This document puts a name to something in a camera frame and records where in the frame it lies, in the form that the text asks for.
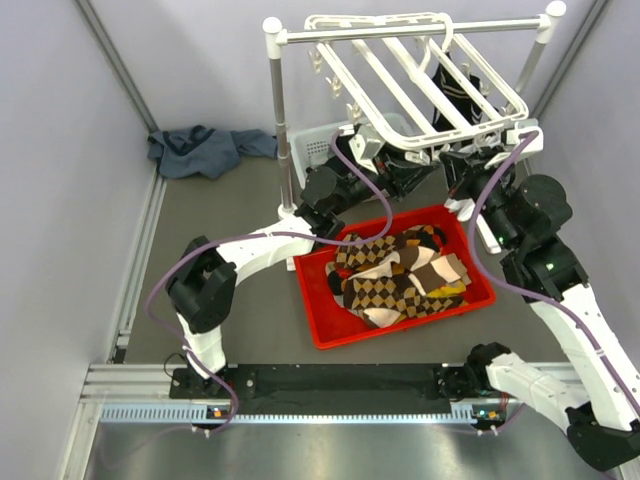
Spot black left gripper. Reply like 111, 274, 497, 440
329, 139, 439, 216

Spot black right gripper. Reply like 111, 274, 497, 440
440, 144, 517, 250

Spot white clip hanger frame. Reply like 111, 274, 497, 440
288, 12, 537, 151

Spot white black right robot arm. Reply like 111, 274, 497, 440
441, 153, 639, 472

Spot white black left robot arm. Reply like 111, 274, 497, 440
166, 149, 430, 397

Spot black sock white stripes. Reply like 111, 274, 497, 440
431, 62, 487, 132

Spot white plastic laundry basket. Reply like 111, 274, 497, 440
289, 112, 406, 189

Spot brown yellow argyle sock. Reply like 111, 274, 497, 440
325, 225, 471, 328

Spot white metal drying rack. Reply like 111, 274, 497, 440
262, 1, 566, 217

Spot blue crumpled cloth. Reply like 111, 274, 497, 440
147, 125, 278, 180

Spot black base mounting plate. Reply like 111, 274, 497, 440
168, 363, 501, 401

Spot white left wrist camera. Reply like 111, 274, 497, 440
348, 124, 385, 163

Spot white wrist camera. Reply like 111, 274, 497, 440
348, 124, 385, 163
505, 126, 544, 161

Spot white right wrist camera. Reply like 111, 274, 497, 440
505, 126, 544, 161

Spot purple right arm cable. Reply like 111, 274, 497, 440
467, 132, 640, 416

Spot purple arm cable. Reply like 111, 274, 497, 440
467, 132, 640, 416
144, 130, 396, 434

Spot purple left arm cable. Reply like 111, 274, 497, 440
144, 130, 396, 434

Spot aluminium frame rail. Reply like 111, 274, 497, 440
81, 365, 521, 429

